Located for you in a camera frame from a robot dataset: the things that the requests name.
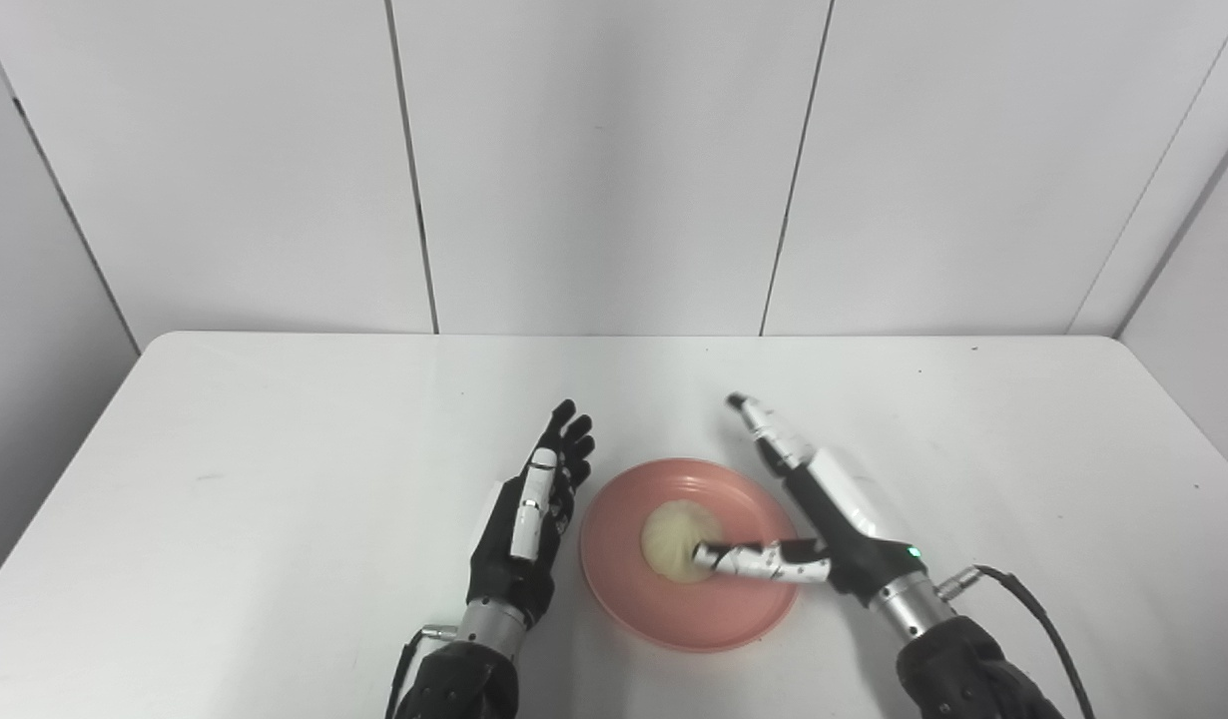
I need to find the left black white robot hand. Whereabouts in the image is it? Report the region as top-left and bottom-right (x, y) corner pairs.
(466, 399), (596, 627)

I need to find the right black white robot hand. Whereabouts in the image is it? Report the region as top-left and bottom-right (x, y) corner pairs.
(692, 392), (930, 609)

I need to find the pink round plate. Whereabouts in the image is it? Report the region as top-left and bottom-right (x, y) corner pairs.
(579, 458), (802, 654)

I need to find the cream steamed bun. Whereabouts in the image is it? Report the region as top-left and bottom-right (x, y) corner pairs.
(641, 500), (727, 584)

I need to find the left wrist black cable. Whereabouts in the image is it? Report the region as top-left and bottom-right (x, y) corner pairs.
(384, 625), (461, 719)

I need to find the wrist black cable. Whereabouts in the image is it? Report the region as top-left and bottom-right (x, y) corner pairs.
(384, 625), (461, 719)
(935, 564), (1097, 719)

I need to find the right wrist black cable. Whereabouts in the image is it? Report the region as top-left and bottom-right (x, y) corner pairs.
(935, 564), (1097, 719)

